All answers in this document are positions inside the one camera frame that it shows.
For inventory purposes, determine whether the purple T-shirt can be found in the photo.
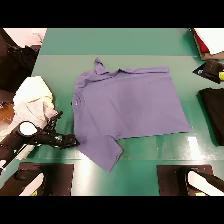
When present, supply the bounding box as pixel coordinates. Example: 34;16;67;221
71;57;193;174

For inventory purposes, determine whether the red garment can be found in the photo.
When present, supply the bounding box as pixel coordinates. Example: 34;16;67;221
193;32;211;55

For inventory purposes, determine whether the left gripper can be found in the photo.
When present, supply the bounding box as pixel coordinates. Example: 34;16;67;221
49;132;81;150

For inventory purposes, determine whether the black printed garment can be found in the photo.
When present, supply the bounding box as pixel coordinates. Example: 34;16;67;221
192;59;224;85

